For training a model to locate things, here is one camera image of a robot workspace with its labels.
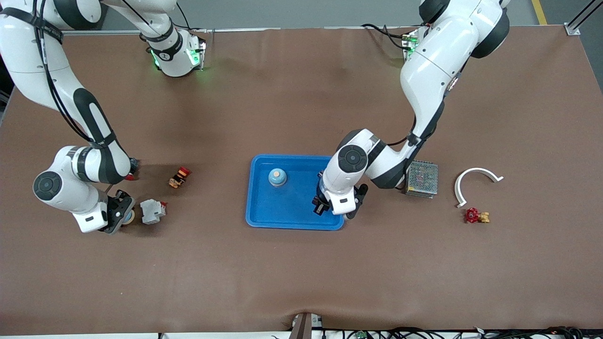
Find orange red push button switch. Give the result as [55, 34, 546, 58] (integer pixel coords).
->
[169, 166, 192, 189]

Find white circuit breaker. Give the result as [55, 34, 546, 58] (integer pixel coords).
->
[140, 199, 167, 225]

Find black right arm base cable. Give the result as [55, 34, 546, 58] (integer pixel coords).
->
[173, 4, 209, 33]

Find blue plastic tray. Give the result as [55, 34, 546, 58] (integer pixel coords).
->
[245, 154, 345, 231]

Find white curved pipe clamp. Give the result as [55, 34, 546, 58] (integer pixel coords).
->
[454, 167, 504, 208]

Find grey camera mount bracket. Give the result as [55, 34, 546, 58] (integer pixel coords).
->
[289, 312, 324, 339]

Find black left arm base cables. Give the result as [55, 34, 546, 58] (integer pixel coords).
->
[361, 23, 415, 50]

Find metal mesh power supply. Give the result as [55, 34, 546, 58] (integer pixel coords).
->
[404, 160, 439, 199]

